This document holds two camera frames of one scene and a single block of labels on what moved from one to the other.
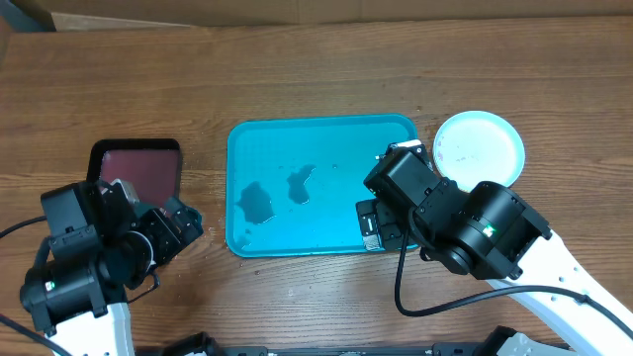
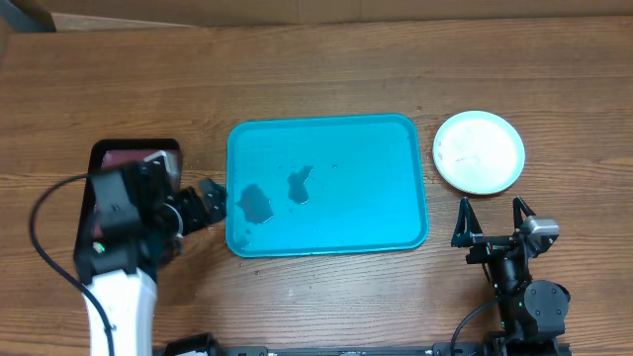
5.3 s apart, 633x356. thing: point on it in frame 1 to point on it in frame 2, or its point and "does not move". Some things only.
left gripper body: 161,238 to 189,214
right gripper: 400,221 to 490,245
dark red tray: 151,167 does not move
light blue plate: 479,146 does not move
